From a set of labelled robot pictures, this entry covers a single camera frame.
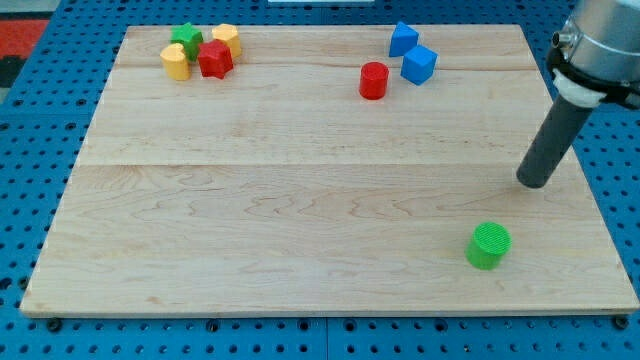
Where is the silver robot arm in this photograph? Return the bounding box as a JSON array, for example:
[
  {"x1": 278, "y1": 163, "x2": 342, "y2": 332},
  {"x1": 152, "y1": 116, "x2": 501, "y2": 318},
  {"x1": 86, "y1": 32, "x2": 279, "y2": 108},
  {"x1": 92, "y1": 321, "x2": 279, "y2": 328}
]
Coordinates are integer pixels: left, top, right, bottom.
[{"x1": 547, "y1": 0, "x2": 639, "y2": 110}]

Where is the blue triangle block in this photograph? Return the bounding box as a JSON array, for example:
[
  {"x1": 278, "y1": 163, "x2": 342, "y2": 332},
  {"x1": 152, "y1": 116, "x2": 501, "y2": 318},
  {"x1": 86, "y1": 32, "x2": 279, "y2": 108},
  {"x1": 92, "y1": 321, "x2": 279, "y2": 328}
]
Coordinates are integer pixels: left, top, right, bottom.
[{"x1": 388, "y1": 22, "x2": 419, "y2": 57}]

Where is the wooden board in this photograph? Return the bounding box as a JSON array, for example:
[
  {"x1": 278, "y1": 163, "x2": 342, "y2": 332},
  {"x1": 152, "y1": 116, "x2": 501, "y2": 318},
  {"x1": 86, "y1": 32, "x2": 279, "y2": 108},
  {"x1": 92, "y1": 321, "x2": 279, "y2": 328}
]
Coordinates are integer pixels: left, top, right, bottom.
[{"x1": 21, "y1": 25, "x2": 639, "y2": 318}]

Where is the red cylinder block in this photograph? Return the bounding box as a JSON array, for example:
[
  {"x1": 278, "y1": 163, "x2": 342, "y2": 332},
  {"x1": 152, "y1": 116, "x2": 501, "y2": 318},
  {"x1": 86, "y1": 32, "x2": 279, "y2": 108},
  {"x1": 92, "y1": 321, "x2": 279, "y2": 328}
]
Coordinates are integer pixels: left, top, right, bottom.
[{"x1": 359, "y1": 62, "x2": 389, "y2": 100}]

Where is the blue cube block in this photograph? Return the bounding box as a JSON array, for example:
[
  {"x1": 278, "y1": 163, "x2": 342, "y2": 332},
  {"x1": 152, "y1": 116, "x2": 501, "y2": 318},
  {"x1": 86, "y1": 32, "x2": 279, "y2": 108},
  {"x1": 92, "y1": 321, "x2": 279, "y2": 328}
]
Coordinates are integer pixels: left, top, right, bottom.
[{"x1": 400, "y1": 45, "x2": 438, "y2": 86}]

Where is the red star block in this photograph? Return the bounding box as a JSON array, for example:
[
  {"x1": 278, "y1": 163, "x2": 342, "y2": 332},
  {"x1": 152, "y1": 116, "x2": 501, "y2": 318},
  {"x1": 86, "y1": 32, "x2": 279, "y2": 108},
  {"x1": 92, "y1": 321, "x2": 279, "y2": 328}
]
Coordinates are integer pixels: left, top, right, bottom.
[{"x1": 197, "y1": 40, "x2": 234, "y2": 79}]

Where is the yellow hexagon block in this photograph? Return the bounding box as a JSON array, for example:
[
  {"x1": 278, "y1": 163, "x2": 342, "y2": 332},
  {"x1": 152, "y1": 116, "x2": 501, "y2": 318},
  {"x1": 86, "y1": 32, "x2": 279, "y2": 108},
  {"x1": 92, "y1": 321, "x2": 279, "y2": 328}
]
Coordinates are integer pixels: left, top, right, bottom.
[{"x1": 211, "y1": 23, "x2": 242, "y2": 58}]

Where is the green cylinder block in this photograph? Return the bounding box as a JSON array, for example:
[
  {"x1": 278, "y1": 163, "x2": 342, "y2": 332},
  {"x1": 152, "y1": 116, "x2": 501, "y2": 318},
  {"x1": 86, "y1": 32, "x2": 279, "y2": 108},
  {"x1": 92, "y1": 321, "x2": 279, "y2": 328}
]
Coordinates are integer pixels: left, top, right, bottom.
[{"x1": 465, "y1": 222, "x2": 512, "y2": 270}]

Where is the yellow heart block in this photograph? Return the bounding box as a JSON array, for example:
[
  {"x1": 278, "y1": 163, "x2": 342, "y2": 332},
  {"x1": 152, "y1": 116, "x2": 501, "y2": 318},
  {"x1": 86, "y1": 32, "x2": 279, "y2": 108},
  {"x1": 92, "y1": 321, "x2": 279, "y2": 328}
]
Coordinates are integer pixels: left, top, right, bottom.
[{"x1": 160, "y1": 43, "x2": 191, "y2": 81}]

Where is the green star block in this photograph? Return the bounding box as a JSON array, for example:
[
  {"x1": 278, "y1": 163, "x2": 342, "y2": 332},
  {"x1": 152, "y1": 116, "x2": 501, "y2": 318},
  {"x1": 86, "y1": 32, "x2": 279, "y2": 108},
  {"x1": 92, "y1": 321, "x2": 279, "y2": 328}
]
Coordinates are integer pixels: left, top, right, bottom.
[{"x1": 170, "y1": 22, "x2": 204, "y2": 62}]

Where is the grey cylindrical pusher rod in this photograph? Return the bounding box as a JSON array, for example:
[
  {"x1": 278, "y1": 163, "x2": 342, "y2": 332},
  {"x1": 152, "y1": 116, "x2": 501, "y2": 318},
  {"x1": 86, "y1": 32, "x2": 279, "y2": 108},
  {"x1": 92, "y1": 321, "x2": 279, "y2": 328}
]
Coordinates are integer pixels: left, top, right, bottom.
[{"x1": 516, "y1": 95, "x2": 593, "y2": 189}]

